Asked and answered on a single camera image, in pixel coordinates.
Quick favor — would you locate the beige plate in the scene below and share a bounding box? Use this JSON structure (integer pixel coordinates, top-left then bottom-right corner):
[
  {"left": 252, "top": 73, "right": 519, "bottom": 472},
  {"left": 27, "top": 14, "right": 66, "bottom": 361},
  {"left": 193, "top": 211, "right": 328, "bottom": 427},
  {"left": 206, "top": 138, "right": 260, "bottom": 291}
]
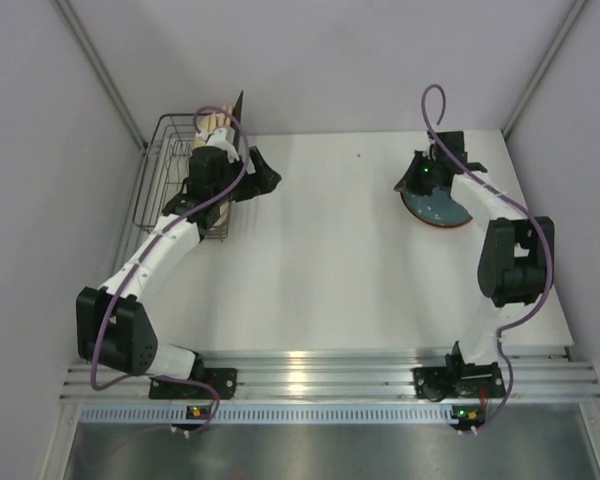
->
[{"left": 191, "top": 112, "right": 232, "bottom": 150}]

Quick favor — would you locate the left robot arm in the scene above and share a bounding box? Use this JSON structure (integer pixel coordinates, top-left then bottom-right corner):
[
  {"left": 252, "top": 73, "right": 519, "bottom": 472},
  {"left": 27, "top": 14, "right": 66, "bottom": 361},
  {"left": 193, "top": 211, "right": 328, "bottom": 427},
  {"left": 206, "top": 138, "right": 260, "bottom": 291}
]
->
[{"left": 76, "top": 146, "right": 281, "bottom": 397}]

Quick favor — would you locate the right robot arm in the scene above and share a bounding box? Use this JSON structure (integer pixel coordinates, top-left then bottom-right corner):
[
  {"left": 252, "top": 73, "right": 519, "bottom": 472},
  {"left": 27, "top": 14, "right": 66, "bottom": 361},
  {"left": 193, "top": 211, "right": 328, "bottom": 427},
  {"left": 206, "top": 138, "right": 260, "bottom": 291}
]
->
[{"left": 394, "top": 131, "right": 555, "bottom": 397}]

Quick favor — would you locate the dark square plate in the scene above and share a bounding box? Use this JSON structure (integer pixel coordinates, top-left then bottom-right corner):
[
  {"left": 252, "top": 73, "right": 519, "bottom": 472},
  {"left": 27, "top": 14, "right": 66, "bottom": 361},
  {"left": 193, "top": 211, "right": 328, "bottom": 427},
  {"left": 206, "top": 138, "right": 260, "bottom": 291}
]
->
[{"left": 229, "top": 91, "right": 244, "bottom": 152}]

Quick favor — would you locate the dark wire dish rack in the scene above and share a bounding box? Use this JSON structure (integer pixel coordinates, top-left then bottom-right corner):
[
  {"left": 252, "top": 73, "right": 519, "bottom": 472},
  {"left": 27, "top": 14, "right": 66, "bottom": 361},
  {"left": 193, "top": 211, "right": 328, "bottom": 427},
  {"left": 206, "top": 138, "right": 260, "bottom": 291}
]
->
[{"left": 132, "top": 113, "right": 231, "bottom": 242}]

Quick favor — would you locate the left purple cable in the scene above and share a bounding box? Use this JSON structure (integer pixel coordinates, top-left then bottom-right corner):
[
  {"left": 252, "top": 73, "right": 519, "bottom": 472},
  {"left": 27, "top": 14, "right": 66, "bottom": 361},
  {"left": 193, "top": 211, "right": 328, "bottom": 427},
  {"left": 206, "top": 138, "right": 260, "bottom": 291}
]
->
[{"left": 88, "top": 105, "right": 251, "bottom": 434}]

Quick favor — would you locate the purple cable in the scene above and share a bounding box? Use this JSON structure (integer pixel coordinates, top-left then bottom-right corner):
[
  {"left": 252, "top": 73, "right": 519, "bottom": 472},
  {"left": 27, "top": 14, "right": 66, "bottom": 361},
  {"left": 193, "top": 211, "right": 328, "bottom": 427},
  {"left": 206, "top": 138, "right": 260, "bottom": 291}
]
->
[
  {"left": 420, "top": 83, "right": 554, "bottom": 434},
  {"left": 88, "top": 105, "right": 251, "bottom": 434}
]

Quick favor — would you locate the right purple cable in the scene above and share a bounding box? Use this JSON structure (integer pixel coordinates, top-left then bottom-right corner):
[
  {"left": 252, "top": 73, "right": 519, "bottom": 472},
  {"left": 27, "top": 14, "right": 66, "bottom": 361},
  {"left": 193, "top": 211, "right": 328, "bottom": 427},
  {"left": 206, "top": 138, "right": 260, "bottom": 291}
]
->
[{"left": 420, "top": 83, "right": 554, "bottom": 434}]

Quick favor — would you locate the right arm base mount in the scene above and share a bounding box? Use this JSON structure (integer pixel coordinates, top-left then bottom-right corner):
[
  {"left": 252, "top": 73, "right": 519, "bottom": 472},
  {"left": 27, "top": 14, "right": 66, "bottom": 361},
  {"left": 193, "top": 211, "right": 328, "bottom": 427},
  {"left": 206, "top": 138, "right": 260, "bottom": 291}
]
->
[{"left": 413, "top": 363, "right": 505, "bottom": 402}]

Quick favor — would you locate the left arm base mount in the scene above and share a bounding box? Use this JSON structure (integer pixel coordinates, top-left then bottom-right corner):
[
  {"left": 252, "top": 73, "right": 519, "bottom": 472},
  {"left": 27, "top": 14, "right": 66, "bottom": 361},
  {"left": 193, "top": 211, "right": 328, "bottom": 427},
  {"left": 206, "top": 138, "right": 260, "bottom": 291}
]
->
[{"left": 148, "top": 368, "right": 238, "bottom": 400}]

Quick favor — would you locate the aluminium rail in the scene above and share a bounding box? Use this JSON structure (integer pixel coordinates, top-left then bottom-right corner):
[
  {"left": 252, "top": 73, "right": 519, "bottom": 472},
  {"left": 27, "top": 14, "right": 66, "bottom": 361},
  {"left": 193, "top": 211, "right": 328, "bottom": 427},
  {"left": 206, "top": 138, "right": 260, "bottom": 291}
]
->
[{"left": 59, "top": 349, "right": 600, "bottom": 401}]

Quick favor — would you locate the slotted cable duct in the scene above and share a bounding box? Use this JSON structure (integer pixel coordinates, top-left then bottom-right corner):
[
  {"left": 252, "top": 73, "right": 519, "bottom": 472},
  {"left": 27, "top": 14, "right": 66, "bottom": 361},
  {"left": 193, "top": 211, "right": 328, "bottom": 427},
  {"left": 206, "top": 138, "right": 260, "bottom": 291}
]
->
[{"left": 79, "top": 404, "right": 486, "bottom": 424}]

